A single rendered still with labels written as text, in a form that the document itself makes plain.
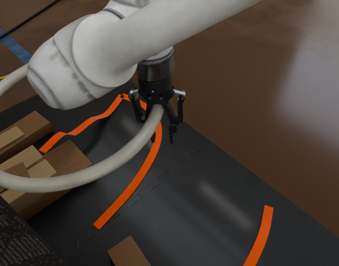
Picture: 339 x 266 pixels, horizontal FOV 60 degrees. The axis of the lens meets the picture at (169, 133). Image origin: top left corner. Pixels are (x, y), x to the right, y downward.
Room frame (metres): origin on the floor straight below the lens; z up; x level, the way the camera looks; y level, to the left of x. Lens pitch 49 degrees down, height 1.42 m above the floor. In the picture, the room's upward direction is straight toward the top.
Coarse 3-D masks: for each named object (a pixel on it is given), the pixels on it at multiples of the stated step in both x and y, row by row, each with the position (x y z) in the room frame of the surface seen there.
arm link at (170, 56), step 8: (168, 56) 0.49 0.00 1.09; (144, 64) 0.47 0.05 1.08; (152, 64) 0.47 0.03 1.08; (160, 64) 0.48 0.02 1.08; (168, 64) 0.49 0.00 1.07; (136, 72) 0.49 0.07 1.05; (144, 72) 0.47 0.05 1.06; (152, 72) 0.47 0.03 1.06; (160, 72) 0.48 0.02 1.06; (168, 72) 0.49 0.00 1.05; (144, 80) 0.48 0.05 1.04; (152, 80) 0.47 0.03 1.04
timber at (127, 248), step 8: (128, 240) 0.50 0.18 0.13; (112, 248) 0.46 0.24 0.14; (120, 248) 0.46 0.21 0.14; (128, 248) 0.46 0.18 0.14; (136, 248) 0.46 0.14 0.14; (112, 256) 0.43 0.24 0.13; (120, 256) 0.43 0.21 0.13; (128, 256) 0.43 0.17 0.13; (136, 256) 0.43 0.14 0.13; (144, 256) 0.43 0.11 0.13; (120, 264) 0.40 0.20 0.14; (128, 264) 0.40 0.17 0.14; (136, 264) 0.40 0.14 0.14; (144, 264) 0.40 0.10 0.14
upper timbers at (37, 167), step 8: (24, 152) 0.93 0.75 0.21; (32, 152) 0.93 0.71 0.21; (8, 160) 0.88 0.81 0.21; (16, 160) 0.88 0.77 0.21; (24, 160) 0.88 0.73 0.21; (32, 160) 0.88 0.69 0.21; (40, 160) 0.88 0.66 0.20; (0, 168) 0.83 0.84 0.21; (32, 168) 0.83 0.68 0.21; (40, 168) 0.83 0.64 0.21; (48, 168) 0.83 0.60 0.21; (32, 176) 0.78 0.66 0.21; (40, 176) 0.78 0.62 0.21; (48, 176) 0.78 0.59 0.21; (8, 192) 0.69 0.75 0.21; (16, 192) 0.69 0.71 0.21; (24, 192) 0.69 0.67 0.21; (8, 200) 0.65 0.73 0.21; (16, 200) 0.66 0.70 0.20; (24, 200) 0.68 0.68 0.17; (32, 200) 0.70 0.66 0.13; (16, 208) 0.64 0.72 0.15
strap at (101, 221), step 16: (80, 128) 1.17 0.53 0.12; (160, 128) 1.27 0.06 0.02; (48, 144) 0.97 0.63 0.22; (160, 144) 1.13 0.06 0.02; (144, 176) 0.90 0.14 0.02; (128, 192) 0.80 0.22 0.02; (112, 208) 0.71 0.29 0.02; (272, 208) 0.71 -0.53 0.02; (96, 224) 0.62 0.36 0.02; (256, 240) 0.54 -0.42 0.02; (256, 256) 0.47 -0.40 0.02
